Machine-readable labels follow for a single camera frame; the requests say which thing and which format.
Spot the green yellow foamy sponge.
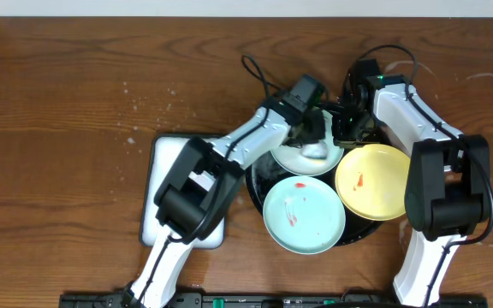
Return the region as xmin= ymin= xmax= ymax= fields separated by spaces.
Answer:
xmin=300 ymin=140 xmax=329 ymax=160

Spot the mint green plate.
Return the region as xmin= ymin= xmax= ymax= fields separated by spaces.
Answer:
xmin=271 ymin=110 xmax=344 ymax=176
xmin=263 ymin=176 xmax=346 ymax=255

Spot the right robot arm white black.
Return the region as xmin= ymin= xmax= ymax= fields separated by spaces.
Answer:
xmin=338 ymin=73 xmax=493 ymax=307

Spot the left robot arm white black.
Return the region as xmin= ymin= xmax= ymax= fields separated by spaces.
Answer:
xmin=122 ymin=101 xmax=326 ymax=307

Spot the round black tray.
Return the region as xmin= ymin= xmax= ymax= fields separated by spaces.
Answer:
xmin=244 ymin=99 xmax=388 ymax=248

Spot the black rectangular tray with foam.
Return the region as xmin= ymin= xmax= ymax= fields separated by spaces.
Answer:
xmin=139 ymin=133 xmax=226 ymax=251

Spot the yellow plate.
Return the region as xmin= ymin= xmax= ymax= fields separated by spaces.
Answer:
xmin=335 ymin=144 xmax=410 ymax=222

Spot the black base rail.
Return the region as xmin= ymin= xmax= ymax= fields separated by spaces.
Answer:
xmin=57 ymin=285 xmax=487 ymax=308

